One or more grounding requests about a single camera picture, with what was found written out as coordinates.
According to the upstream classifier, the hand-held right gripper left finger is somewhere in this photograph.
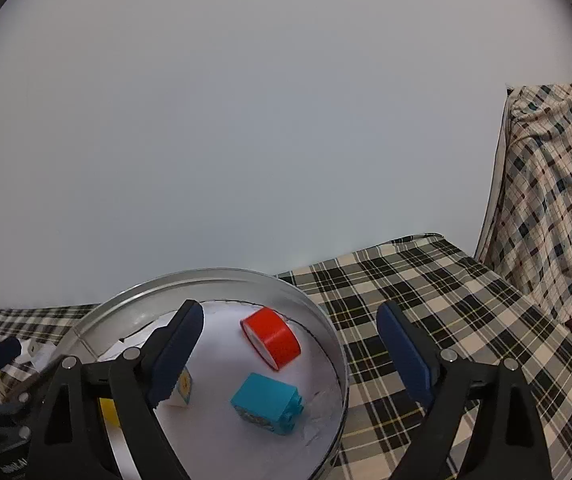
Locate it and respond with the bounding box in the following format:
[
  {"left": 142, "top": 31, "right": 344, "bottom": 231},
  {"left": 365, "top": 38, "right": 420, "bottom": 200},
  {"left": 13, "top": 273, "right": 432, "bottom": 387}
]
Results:
[{"left": 31, "top": 300, "right": 204, "bottom": 480}]

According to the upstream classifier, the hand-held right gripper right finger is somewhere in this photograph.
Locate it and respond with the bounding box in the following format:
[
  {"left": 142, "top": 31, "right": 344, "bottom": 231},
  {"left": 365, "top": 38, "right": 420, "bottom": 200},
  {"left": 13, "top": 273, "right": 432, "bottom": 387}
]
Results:
[{"left": 376, "top": 301, "right": 552, "bottom": 480}]

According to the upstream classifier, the white charger plug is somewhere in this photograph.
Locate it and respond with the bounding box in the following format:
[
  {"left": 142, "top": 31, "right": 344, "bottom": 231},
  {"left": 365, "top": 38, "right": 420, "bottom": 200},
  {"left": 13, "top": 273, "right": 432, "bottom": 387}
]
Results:
[{"left": 16, "top": 340, "right": 50, "bottom": 367}]

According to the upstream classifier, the round metal cookie tin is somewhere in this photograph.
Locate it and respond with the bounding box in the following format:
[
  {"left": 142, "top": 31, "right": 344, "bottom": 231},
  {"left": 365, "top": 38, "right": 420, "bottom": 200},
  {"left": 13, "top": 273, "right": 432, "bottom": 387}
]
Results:
[{"left": 58, "top": 267, "right": 349, "bottom": 480}]

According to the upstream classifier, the small white printed cube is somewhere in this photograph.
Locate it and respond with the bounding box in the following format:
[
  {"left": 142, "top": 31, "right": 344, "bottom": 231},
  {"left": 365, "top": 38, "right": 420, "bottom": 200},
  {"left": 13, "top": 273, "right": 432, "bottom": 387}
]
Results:
[{"left": 158, "top": 365, "right": 195, "bottom": 409}]

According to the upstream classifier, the black and white plaid bedsheet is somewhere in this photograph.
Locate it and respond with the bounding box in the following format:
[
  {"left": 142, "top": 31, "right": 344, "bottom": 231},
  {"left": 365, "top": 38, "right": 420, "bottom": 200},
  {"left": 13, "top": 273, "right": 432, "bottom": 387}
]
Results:
[{"left": 0, "top": 232, "right": 572, "bottom": 480}]

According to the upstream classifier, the yellow toy piece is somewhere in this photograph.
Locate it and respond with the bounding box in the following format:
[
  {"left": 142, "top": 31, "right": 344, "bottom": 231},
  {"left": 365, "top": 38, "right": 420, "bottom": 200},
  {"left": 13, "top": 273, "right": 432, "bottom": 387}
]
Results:
[{"left": 98, "top": 397, "right": 122, "bottom": 429}]

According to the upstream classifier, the red tape roll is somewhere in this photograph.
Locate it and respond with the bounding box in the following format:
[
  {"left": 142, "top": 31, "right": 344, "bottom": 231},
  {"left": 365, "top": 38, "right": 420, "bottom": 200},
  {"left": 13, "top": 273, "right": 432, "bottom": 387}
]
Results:
[{"left": 240, "top": 307, "right": 301, "bottom": 372}]

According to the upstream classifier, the blue toy block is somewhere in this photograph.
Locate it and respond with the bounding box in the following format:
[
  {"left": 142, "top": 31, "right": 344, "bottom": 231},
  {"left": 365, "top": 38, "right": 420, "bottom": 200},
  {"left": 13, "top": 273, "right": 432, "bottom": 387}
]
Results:
[{"left": 230, "top": 372, "right": 306, "bottom": 436}]

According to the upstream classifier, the plaid covered furniture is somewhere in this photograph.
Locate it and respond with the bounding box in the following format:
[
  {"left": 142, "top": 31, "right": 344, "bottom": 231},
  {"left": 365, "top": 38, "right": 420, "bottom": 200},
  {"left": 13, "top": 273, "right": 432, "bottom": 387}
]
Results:
[{"left": 473, "top": 82, "right": 572, "bottom": 323}]

